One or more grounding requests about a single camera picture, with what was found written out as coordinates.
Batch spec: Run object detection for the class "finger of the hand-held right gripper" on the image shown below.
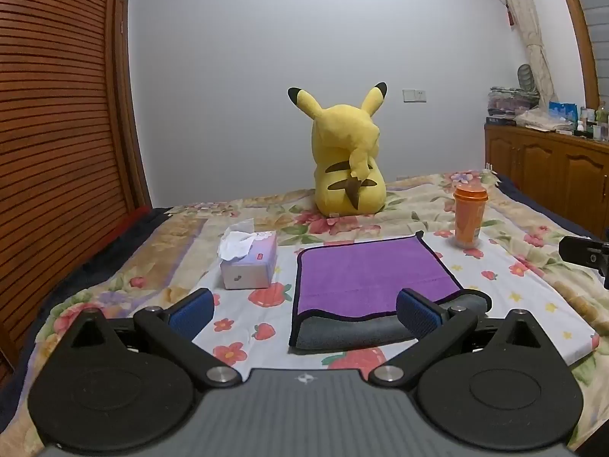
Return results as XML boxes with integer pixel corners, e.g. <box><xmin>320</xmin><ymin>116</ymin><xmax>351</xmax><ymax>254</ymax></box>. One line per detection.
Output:
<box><xmin>558</xmin><ymin>235</ymin><xmax>609</xmax><ymax>289</ymax></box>

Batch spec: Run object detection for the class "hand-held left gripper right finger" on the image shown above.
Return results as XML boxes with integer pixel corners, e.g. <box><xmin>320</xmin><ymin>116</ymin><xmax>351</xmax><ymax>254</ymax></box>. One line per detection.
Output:
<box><xmin>368</xmin><ymin>288</ymin><xmax>544</xmax><ymax>388</ymax></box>

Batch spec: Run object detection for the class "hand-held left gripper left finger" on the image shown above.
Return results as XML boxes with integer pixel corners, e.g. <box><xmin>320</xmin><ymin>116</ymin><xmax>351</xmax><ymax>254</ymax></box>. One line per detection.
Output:
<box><xmin>67</xmin><ymin>288</ymin><xmax>243</xmax><ymax>388</ymax></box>

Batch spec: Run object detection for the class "purple and grey towel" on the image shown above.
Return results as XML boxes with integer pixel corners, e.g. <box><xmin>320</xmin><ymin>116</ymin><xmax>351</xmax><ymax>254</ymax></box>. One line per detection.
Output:
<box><xmin>289</xmin><ymin>231</ymin><xmax>492</xmax><ymax>355</ymax></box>

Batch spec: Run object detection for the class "floral bed sheet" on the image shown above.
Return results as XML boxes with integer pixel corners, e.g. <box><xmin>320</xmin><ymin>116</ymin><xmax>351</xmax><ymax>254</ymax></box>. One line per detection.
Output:
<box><xmin>0</xmin><ymin>169</ymin><xmax>609</xmax><ymax>457</ymax></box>

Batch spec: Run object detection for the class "tissue box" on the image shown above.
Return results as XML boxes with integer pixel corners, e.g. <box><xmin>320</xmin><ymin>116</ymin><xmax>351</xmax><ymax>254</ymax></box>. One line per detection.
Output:
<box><xmin>218</xmin><ymin>217</ymin><xmax>279</xmax><ymax>291</ymax></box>

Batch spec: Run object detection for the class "wooden cabinet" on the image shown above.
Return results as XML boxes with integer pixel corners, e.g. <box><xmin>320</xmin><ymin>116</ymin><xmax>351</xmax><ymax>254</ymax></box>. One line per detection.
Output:
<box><xmin>484</xmin><ymin>123</ymin><xmax>609</xmax><ymax>241</ymax></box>

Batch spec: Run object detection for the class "orange cup with lid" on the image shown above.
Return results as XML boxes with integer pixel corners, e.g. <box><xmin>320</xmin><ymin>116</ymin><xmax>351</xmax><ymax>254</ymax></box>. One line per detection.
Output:
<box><xmin>452</xmin><ymin>183</ymin><xmax>489</xmax><ymax>249</ymax></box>

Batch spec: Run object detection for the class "small white bottle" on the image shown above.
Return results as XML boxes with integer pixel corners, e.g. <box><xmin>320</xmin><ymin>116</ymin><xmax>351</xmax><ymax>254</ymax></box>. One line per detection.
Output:
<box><xmin>577</xmin><ymin>107</ymin><xmax>596</xmax><ymax>139</ymax></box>

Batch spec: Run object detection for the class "green bottle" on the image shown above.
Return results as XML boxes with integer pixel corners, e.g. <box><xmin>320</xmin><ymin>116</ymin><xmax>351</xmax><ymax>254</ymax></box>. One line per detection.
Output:
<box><xmin>595</xmin><ymin>100</ymin><xmax>609</xmax><ymax>142</ymax></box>

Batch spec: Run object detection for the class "blue packet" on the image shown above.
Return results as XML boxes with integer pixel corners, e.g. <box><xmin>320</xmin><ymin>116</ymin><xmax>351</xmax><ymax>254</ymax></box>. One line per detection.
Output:
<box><xmin>548</xmin><ymin>101</ymin><xmax>579</xmax><ymax>127</ymax></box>

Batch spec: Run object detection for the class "stack of folded cloths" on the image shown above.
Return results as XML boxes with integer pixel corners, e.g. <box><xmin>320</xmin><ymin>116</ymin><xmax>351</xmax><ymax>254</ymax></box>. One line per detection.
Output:
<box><xmin>486</xmin><ymin>86</ymin><xmax>541</xmax><ymax>127</ymax></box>

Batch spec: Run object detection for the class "yellow plush toy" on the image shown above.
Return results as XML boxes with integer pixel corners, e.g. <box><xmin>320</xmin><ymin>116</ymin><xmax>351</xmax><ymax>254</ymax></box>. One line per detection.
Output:
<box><xmin>287</xmin><ymin>82</ymin><xmax>387</xmax><ymax>218</ymax></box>

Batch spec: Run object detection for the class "grey-green fan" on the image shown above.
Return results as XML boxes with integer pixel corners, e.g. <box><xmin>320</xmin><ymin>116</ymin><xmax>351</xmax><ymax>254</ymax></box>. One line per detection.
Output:
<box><xmin>517</xmin><ymin>63</ymin><xmax>539</xmax><ymax>94</ymax></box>

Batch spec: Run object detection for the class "cream curtain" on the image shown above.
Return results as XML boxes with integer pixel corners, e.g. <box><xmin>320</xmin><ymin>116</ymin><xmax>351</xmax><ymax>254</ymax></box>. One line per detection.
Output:
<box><xmin>490</xmin><ymin>0</ymin><xmax>558</xmax><ymax>105</ymax></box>

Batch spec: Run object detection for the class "wooden louvred wardrobe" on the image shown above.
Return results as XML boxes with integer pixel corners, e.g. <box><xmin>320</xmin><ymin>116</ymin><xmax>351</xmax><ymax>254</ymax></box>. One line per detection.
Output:
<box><xmin>0</xmin><ymin>0</ymin><xmax>154</xmax><ymax>384</ymax></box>

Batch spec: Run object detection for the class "wooden window frame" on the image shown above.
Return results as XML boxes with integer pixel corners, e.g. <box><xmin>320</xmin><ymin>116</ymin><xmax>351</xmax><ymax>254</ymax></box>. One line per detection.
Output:
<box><xmin>552</xmin><ymin>0</ymin><xmax>601</xmax><ymax>111</ymax></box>

